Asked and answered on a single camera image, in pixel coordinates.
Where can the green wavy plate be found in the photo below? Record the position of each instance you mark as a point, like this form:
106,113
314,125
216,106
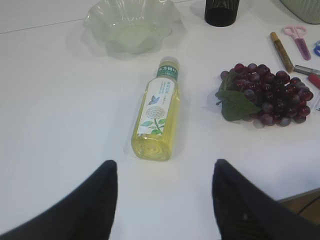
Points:
131,26

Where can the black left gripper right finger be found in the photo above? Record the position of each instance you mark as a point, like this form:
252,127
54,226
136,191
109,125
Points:
244,212

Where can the red glitter pen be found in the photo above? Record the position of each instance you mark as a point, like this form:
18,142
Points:
314,79

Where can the blue scissors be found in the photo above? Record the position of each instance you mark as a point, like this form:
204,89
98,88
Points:
317,48

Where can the silver glitter pen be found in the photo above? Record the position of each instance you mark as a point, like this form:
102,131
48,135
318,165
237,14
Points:
306,70

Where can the gold glitter pen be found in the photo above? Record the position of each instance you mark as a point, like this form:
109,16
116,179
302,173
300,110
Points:
284,57

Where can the green plastic basket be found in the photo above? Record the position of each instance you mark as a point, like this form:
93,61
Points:
306,10

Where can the pink scissors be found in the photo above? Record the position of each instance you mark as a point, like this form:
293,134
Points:
297,33

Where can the purple grape bunch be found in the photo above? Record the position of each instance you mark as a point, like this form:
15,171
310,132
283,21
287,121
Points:
249,92

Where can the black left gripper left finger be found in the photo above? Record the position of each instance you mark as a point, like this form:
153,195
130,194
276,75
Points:
87,213

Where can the yellow tea bottle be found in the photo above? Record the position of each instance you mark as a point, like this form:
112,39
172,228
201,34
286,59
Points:
155,127

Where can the black mesh pen holder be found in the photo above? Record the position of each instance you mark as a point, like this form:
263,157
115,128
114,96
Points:
221,13

